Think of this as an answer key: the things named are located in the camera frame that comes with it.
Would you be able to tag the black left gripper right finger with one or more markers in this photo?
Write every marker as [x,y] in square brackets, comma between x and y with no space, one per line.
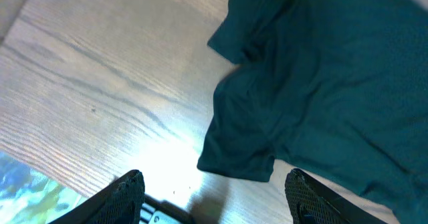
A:
[312,202]

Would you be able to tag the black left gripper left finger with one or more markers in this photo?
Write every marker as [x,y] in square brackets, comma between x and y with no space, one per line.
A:
[118,203]

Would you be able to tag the black t-shirt white logo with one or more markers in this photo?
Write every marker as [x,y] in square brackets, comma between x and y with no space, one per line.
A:
[335,87]

